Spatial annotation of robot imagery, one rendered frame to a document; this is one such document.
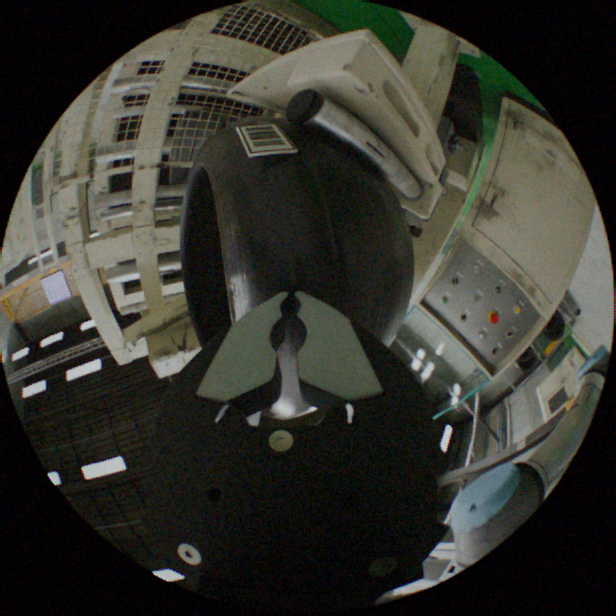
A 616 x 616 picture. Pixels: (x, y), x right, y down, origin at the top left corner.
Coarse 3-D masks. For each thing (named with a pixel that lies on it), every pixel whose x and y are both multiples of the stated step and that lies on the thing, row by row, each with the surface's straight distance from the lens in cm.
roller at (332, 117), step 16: (304, 96) 21; (320, 96) 20; (288, 112) 22; (304, 112) 20; (320, 112) 20; (336, 112) 21; (304, 128) 22; (320, 128) 21; (336, 128) 22; (352, 128) 23; (368, 128) 27; (336, 144) 25; (352, 144) 24; (368, 144) 26; (384, 144) 30; (368, 160) 28; (384, 160) 30; (384, 176) 35; (400, 176) 35; (416, 192) 45
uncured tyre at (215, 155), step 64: (192, 192) 48; (256, 192) 15; (320, 192) 15; (384, 192) 27; (192, 256) 64; (256, 256) 14; (320, 256) 13; (384, 256) 19; (192, 320) 56; (384, 320) 22
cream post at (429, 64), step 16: (416, 32) 99; (432, 32) 98; (448, 32) 99; (416, 48) 88; (432, 48) 87; (448, 48) 91; (416, 64) 79; (432, 64) 78; (448, 64) 87; (416, 80) 72; (432, 80) 71; (448, 80) 84; (432, 96) 67; (432, 112) 67
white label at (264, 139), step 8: (240, 128) 20; (248, 128) 20; (256, 128) 20; (264, 128) 20; (272, 128) 21; (240, 136) 19; (248, 136) 19; (256, 136) 19; (264, 136) 19; (272, 136) 19; (280, 136) 19; (248, 144) 17; (256, 144) 17; (264, 144) 17; (272, 144) 17; (280, 144) 17; (288, 144) 18; (248, 152) 16; (256, 152) 16; (264, 152) 16; (272, 152) 16; (280, 152) 17; (288, 152) 17
